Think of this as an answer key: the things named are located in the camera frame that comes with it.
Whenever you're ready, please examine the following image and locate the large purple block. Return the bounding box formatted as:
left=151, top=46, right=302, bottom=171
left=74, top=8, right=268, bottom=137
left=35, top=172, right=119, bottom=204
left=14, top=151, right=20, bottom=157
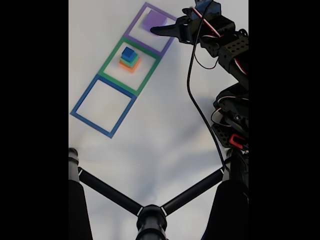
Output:
left=141, top=9, right=168, bottom=35

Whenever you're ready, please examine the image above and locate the green block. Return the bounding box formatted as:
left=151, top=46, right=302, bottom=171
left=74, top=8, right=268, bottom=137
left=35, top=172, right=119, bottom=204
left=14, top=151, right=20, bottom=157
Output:
left=119, top=53, right=140, bottom=69

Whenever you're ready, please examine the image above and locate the small blue block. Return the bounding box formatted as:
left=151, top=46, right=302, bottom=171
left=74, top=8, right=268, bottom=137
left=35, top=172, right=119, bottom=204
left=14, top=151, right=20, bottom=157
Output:
left=121, top=46, right=136, bottom=63

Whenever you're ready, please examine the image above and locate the orange block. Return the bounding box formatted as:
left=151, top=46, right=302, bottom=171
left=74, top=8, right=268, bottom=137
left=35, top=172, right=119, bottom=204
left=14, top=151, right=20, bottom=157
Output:
left=118, top=58, right=142, bottom=74

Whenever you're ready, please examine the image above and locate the red clamp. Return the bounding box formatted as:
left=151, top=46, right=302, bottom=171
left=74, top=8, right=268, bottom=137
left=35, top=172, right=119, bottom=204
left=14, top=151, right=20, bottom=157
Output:
left=229, top=134, right=247, bottom=148

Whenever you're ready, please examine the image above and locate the black tripod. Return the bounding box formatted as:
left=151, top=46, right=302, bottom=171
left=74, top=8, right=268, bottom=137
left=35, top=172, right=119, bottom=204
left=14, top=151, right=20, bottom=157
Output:
left=68, top=147, right=249, bottom=240

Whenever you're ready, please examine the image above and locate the red white servo wire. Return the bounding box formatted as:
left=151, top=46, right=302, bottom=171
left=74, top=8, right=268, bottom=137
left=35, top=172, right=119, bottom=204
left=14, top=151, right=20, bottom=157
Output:
left=190, top=6, right=225, bottom=70

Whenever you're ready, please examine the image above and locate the camera board with blue mount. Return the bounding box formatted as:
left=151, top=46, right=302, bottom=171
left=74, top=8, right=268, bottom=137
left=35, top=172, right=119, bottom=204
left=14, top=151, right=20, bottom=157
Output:
left=194, top=0, right=221, bottom=16

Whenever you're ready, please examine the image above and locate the purple square frame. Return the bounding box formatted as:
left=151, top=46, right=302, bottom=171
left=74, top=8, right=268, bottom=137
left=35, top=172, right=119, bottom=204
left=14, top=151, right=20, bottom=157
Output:
left=123, top=1, right=179, bottom=58

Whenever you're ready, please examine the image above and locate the black cable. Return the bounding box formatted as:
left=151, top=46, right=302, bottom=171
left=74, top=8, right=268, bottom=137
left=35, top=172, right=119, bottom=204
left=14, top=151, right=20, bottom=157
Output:
left=186, top=0, right=227, bottom=171

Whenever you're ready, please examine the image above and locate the green square frame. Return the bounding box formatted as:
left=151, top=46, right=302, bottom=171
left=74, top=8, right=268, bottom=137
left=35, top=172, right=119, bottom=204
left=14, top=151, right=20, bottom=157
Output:
left=96, top=36, right=162, bottom=97

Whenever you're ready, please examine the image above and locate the blue square frame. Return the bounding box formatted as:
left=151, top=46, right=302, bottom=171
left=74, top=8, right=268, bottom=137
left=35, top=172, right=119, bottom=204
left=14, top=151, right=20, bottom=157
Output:
left=69, top=74, right=138, bottom=140

